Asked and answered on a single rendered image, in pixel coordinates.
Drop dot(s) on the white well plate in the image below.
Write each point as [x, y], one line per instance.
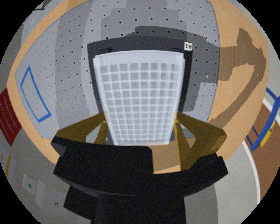
[140, 126]

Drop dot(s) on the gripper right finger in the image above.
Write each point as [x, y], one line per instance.
[209, 139]

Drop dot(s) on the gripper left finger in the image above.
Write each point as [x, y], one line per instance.
[78, 131]

